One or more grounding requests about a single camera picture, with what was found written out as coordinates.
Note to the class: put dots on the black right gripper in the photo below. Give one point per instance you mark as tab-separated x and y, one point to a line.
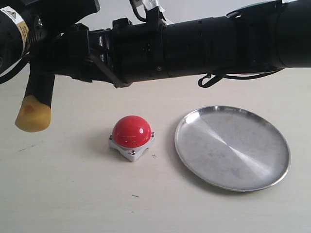
122	55

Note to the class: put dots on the yellow black claw hammer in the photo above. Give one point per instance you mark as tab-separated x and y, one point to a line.
36	109

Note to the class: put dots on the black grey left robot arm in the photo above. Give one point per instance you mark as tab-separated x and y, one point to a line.
26	26

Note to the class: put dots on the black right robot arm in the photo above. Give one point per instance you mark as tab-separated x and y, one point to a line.
248	43

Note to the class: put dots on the red dome push button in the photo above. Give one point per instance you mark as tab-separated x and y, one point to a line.
131	137

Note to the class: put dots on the round stainless steel plate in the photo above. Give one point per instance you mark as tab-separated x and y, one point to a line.
232	148

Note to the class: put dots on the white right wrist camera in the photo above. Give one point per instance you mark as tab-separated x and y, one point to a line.
149	4

